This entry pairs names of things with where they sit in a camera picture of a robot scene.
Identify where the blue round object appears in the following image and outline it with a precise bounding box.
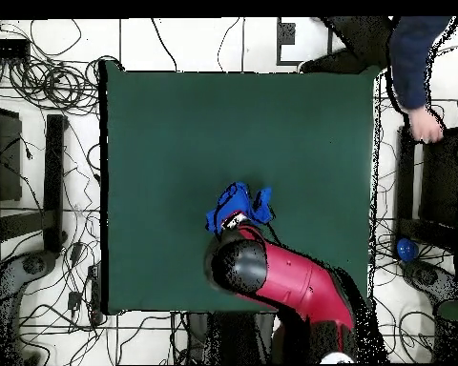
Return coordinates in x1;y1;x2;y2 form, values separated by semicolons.
396;237;420;263

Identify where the black power strip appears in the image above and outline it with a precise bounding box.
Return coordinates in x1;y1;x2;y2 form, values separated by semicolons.
87;263;105;326
0;38;31;61

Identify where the dark box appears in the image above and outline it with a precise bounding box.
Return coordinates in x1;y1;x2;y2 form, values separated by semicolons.
0;106;23;203
418;127;458;230

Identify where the grey square frame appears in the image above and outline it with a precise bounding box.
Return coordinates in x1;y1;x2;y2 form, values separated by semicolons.
276;16;334;67

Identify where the person's leg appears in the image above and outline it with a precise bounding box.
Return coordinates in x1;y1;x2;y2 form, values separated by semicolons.
299;16;396;75

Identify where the small grey square plate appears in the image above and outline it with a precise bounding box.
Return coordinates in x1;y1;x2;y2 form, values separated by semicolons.
280;22;297;46

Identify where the black cable coil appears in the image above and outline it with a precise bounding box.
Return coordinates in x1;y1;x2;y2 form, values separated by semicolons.
9;56;100;115

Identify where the black office chair base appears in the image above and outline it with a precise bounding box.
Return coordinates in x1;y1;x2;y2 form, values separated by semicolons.
0;251;58;306
399;257;458;304

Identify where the dark green table cloth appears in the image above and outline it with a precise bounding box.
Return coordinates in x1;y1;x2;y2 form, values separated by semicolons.
98;60;385;316

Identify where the blue shirt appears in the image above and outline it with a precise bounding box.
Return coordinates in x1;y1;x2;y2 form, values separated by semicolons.
204;181;275;235

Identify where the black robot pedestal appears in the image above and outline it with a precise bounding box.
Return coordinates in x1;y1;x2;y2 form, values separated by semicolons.
184;311;278;365

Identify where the person's hand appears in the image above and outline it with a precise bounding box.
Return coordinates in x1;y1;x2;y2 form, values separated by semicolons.
406;106;445;145

